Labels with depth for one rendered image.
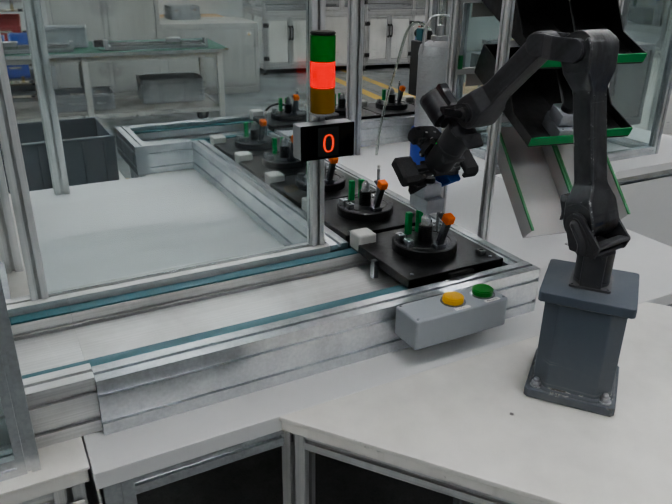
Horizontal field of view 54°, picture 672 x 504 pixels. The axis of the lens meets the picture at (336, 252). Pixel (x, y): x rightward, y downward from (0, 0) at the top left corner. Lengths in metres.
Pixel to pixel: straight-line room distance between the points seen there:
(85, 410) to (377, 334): 0.51
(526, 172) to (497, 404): 0.62
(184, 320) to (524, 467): 0.65
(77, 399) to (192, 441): 0.18
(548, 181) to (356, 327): 0.63
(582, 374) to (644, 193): 1.67
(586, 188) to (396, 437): 0.49
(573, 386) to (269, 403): 0.51
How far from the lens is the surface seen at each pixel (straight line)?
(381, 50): 10.90
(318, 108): 1.34
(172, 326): 1.26
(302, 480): 1.19
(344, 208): 1.60
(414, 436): 1.08
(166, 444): 1.08
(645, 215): 2.83
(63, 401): 1.09
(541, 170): 1.61
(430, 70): 2.29
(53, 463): 1.09
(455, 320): 1.23
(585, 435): 1.15
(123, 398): 1.09
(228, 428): 1.09
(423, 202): 1.38
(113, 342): 1.24
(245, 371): 1.13
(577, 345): 1.14
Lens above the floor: 1.53
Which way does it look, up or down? 24 degrees down
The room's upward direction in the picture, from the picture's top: 1 degrees clockwise
